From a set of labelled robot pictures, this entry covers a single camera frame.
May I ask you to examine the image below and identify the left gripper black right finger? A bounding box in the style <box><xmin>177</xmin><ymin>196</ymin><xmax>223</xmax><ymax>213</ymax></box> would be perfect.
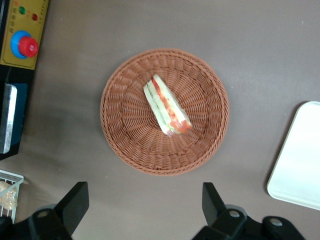
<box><xmin>191</xmin><ymin>182</ymin><xmax>250</xmax><ymax>240</ymax></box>

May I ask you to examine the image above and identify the black sealing machine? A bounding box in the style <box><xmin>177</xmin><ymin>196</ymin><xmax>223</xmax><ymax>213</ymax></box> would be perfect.
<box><xmin>0</xmin><ymin>0</ymin><xmax>36</xmax><ymax>161</ymax></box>

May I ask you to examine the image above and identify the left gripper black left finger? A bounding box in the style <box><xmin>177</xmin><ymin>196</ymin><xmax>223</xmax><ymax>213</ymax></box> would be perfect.
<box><xmin>27</xmin><ymin>181</ymin><xmax>90</xmax><ymax>240</ymax></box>

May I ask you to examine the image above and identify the cream plastic tray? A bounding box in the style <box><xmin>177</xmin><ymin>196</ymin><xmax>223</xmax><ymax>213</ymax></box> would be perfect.
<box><xmin>266</xmin><ymin>100</ymin><xmax>320</xmax><ymax>211</ymax></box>

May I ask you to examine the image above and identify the white wire rack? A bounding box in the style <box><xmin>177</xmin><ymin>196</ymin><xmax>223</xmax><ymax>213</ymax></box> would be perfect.
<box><xmin>0</xmin><ymin>169</ymin><xmax>25</xmax><ymax>224</ymax></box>

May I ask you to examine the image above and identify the yellow control panel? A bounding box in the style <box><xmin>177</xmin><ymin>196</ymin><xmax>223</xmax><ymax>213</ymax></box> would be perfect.
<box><xmin>0</xmin><ymin>0</ymin><xmax>50</xmax><ymax>71</ymax></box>

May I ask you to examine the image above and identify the bagged rice cracker snack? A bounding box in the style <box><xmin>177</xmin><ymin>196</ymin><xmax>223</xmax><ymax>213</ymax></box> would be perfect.
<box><xmin>0</xmin><ymin>180</ymin><xmax>18</xmax><ymax>211</ymax></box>

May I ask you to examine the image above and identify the silver metal bar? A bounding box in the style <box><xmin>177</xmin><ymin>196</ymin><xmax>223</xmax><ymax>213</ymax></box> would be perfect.
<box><xmin>0</xmin><ymin>83</ymin><xmax>18</xmax><ymax>154</ymax></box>

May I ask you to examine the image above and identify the triangle sandwich with tomato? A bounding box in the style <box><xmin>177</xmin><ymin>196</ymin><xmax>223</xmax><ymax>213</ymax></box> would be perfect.
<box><xmin>142</xmin><ymin>73</ymin><xmax>193</xmax><ymax>138</ymax></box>

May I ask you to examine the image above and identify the round brown wicker basket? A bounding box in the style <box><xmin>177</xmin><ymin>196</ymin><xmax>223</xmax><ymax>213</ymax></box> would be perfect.
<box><xmin>99</xmin><ymin>48</ymin><xmax>230</xmax><ymax>177</ymax></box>

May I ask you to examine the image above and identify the red emergency stop button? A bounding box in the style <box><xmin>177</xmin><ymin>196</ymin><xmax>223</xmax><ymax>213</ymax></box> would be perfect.
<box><xmin>10</xmin><ymin>30</ymin><xmax>40</xmax><ymax>60</ymax></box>

